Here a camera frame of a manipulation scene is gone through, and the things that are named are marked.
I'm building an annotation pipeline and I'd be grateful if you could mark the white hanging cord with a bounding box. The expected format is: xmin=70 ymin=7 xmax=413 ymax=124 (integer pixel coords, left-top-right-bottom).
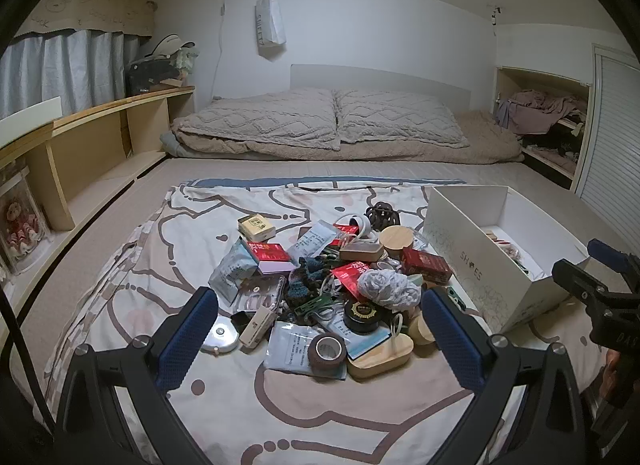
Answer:
xmin=212 ymin=0 xmax=231 ymax=98

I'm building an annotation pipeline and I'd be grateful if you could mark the grey pouch packet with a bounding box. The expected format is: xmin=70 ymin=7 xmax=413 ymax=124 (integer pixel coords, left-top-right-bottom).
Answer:
xmin=209 ymin=240 xmax=261 ymax=306

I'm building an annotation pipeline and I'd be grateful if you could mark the small yellow box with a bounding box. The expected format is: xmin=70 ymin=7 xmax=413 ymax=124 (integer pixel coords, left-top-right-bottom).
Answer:
xmin=237 ymin=214 xmax=277 ymax=242

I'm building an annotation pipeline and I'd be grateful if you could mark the blue mask packet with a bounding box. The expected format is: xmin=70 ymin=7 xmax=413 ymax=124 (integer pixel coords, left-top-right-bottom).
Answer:
xmin=345 ymin=327 xmax=393 ymax=361

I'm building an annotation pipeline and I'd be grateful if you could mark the dark red box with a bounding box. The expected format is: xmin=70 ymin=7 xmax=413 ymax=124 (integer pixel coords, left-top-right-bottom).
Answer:
xmin=401 ymin=247 xmax=453 ymax=283

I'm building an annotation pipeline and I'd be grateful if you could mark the wooden oval box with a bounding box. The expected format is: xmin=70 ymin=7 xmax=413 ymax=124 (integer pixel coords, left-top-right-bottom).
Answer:
xmin=347 ymin=332 xmax=415 ymax=379
xmin=407 ymin=312 xmax=441 ymax=346

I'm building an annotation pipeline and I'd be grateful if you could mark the white panel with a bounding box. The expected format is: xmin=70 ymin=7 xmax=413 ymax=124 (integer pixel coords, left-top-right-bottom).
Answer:
xmin=0 ymin=96 xmax=62 ymax=121

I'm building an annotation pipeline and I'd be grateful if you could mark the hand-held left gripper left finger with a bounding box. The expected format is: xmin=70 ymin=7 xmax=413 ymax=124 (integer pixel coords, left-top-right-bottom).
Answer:
xmin=54 ymin=286 xmax=219 ymax=465

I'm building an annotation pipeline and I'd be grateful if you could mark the black bag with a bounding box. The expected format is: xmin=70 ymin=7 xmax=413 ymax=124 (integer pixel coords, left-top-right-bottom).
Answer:
xmin=125 ymin=58 xmax=188 ymax=93

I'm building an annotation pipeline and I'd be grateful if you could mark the white cap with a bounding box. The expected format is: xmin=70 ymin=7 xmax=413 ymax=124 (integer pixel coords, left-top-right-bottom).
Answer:
xmin=145 ymin=34 xmax=183 ymax=57

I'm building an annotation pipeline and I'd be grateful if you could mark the printed blanket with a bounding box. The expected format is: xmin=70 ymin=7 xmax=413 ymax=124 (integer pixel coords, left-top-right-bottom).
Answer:
xmin=42 ymin=178 xmax=606 ymax=465

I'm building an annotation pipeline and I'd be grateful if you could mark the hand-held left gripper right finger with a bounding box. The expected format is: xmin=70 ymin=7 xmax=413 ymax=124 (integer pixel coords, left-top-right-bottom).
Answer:
xmin=421 ymin=286 xmax=583 ymax=465

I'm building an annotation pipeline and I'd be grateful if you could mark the red foil packet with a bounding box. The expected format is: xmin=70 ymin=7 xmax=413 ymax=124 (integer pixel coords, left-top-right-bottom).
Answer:
xmin=332 ymin=224 xmax=361 ymax=246
xmin=330 ymin=265 xmax=373 ymax=301

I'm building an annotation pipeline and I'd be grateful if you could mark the green clip bundle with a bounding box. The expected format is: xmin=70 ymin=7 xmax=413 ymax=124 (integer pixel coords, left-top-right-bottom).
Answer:
xmin=295 ymin=295 xmax=333 ymax=323

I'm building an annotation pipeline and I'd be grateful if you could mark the teal knitted item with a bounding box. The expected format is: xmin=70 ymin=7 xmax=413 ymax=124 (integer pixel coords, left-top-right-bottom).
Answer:
xmin=284 ymin=256 xmax=335 ymax=303

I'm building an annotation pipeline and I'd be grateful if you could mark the white shutter door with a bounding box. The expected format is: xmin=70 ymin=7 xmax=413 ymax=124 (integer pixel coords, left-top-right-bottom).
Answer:
xmin=572 ymin=42 xmax=640 ymax=231

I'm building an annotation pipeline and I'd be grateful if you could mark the quilted beige pillow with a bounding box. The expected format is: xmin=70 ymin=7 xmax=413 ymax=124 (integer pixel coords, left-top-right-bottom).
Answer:
xmin=172 ymin=88 xmax=341 ymax=151
xmin=334 ymin=89 xmax=471 ymax=148

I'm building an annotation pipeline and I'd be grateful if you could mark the clear mask packet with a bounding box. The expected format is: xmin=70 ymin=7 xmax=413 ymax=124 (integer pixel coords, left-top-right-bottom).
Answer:
xmin=262 ymin=321 xmax=348 ymax=381

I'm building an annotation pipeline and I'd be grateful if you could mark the wooden closet niche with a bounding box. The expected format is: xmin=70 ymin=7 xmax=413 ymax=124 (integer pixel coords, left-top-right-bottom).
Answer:
xmin=495 ymin=65 xmax=593 ymax=181

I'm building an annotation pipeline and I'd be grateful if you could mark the beige printed valance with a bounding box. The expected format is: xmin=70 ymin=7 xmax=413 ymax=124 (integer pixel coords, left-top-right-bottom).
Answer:
xmin=12 ymin=0 xmax=158 ymax=38

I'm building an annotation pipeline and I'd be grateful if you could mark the wooden shelf unit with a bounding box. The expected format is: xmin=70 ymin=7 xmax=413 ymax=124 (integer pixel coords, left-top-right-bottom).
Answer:
xmin=0 ymin=86 xmax=196 ymax=326

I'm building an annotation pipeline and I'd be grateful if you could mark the white cup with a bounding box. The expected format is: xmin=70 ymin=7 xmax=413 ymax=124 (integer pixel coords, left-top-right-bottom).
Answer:
xmin=340 ymin=215 xmax=373 ymax=241

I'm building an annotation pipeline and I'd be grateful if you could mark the grey yarn ball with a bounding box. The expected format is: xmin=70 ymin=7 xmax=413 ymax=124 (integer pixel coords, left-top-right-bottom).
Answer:
xmin=357 ymin=270 xmax=423 ymax=311

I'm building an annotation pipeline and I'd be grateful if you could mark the person's right hand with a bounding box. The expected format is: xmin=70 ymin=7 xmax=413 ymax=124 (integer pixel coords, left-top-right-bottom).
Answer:
xmin=600 ymin=349 xmax=628 ymax=396

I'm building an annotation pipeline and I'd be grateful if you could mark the brown tape roll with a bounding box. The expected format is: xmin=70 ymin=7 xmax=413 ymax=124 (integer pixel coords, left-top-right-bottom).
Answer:
xmin=310 ymin=332 xmax=348 ymax=378

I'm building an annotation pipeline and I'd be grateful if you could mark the round wooden lid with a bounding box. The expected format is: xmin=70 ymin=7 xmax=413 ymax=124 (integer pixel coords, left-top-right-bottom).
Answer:
xmin=378 ymin=226 xmax=416 ymax=261

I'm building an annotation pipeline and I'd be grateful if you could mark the white shoe box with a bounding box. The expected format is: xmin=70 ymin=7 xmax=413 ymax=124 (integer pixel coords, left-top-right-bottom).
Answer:
xmin=422 ymin=185 xmax=593 ymax=335

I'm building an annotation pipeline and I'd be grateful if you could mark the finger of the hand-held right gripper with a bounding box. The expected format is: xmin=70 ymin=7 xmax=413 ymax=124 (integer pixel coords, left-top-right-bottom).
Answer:
xmin=587 ymin=239 xmax=640 ymax=292
xmin=551 ymin=258 xmax=608 ymax=307

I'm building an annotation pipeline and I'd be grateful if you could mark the black cable bundle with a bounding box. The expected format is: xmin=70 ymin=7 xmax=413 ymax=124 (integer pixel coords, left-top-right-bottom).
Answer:
xmin=364 ymin=202 xmax=402 ymax=228

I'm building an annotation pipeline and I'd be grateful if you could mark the white sachet packet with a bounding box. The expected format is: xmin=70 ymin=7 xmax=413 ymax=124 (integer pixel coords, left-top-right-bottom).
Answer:
xmin=292 ymin=225 xmax=336 ymax=266

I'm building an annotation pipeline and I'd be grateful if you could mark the white paper bag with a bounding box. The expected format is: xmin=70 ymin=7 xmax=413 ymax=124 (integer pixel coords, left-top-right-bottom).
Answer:
xmin=255 ymin=0 xmax=287 ymax=57

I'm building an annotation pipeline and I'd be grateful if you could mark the black round tin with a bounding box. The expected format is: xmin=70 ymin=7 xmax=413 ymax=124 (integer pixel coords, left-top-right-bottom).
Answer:
xmin=342 ymin=300 xmax=383 ymax=335

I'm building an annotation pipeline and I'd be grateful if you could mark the flat red box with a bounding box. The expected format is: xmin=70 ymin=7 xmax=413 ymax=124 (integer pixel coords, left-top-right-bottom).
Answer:
xmin=245 ymin=241 xmax=292 ymax=266

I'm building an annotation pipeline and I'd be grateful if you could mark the pink clothes pile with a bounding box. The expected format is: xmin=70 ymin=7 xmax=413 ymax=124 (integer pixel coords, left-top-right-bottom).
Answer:
xmin=497 ymin=89 xmax=588 ymax=136

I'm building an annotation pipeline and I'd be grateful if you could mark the grey curtain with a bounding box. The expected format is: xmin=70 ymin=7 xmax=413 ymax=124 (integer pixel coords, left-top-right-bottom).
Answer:
xmin=0 ymin=29 xmax=153 ymax=121

